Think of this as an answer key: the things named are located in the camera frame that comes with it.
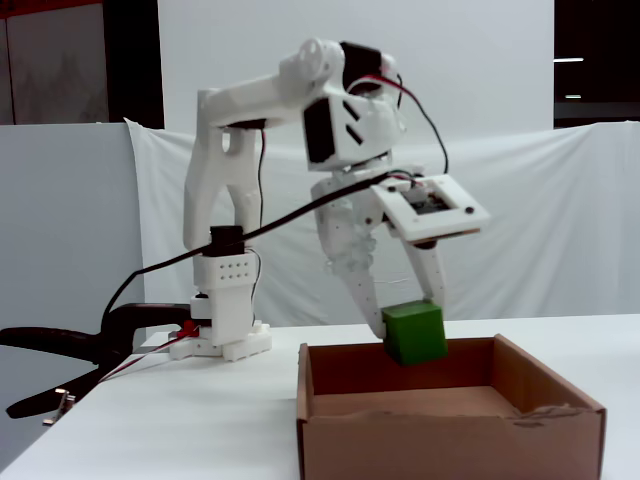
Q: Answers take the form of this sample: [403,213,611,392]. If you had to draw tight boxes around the grey cabinet door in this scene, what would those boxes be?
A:
[0,0,109,125]

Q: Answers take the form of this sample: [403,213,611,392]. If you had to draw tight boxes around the red white gripper servo wire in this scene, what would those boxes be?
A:
[349,69,450,174]

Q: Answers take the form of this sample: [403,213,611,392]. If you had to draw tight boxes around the brown cardboard box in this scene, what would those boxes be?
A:
[296,333,608,480]

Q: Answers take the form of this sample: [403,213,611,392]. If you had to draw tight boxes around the red white base cable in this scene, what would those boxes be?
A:
[99,337,194,382]

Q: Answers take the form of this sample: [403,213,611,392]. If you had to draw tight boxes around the white backdrop panel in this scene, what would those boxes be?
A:
[157,0,555,139]

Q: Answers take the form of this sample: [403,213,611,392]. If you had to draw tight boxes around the green cube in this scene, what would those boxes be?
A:
[380,301,449,367]

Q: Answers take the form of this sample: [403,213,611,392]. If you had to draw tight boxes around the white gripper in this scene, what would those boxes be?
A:
[309,159,447,347]

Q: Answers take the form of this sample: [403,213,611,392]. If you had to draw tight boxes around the pale partition board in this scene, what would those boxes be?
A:
[0,123,146,334]

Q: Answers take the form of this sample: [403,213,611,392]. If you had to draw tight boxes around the thick black camera cable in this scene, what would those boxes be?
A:
[101,172,396,351]

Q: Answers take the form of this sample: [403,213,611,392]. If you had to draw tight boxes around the black table clamp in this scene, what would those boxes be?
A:
[0,302,199,426]

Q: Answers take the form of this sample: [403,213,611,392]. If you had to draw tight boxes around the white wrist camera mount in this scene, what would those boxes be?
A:
[370,173,492,247]

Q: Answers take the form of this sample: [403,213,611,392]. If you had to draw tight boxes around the white backdrop cloth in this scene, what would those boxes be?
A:
[123,117,640,331]

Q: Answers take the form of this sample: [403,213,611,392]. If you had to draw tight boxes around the thin black arm wire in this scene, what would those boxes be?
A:
[252,124,266,301]

